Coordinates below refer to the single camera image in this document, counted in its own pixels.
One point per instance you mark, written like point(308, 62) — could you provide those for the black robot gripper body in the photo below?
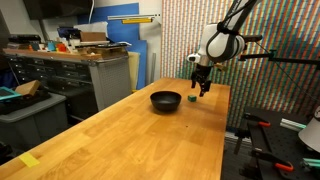
point(202, 71)

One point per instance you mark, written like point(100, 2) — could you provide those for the small green block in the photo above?
point(192, 97)

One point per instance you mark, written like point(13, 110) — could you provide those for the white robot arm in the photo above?
point(223, 40)

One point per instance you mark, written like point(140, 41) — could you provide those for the black bowl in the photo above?
point(165, 101)

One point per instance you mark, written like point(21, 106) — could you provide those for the wooden block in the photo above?
point(28, 87)

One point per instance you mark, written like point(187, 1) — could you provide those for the beige foam board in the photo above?
point(133, 70)

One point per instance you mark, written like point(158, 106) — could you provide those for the yellow spirit level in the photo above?
point(136, 20)

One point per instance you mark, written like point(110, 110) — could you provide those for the perforated grey metal cabinet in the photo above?
point(110, 83)

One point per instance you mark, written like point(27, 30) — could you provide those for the blue board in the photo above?
point(126, 30)

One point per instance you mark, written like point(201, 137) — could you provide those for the aluminium extrusion bar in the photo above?
point(292, 124)

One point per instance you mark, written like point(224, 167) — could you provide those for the black perforated breadboard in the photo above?
point(283, 146)

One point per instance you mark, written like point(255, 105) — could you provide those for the brown cardboard box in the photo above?
point(92, 36)

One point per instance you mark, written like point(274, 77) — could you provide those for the teal metal bar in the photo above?
point(312, 162)

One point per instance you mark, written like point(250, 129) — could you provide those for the small orange box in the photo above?
point(61, 47)

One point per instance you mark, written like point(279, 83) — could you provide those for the dark drawer cabinet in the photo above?
point(50, 73)

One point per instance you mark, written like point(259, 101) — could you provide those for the wooden workbench top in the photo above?
point(50, 54)

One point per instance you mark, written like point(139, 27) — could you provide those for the small teal box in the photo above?
point(51, 46)

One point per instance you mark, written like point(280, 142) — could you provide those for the grey plastic bin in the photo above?
point(33, 121)

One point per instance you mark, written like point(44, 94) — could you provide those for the black flat device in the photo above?
point(24, 38)

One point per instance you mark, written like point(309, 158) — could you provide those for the yellow sticky note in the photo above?
point(29, 159)

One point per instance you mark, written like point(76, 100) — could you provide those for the teal tray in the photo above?
point(8, 93)

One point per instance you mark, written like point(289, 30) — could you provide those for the black bar camera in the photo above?
point(252, 38)

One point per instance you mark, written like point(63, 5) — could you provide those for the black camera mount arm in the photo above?
point(280, 58)

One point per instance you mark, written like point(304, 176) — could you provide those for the silver metal rail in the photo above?
point(133, 16)

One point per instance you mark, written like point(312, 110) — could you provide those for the black wall monitor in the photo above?
point(56, 8)

